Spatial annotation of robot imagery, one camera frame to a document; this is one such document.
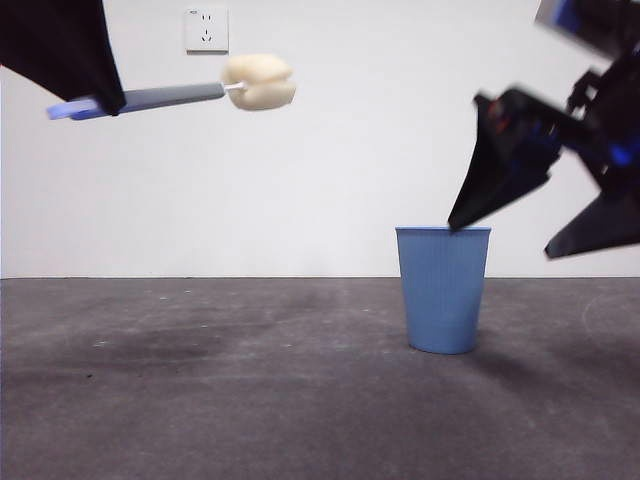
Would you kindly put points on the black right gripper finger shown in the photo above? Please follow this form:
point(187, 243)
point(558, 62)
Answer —
point(605, 225)
point(500, 170)

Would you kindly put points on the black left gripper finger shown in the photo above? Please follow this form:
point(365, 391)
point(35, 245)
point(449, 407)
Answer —
point(60, 45)

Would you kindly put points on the blue ribbed plastic cup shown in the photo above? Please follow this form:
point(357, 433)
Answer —
point(442, 300)

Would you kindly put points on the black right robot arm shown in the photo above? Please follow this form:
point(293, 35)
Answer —
point(610, 20)

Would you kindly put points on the white wall socket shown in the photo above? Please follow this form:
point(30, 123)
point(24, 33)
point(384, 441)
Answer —
point(207, 30)

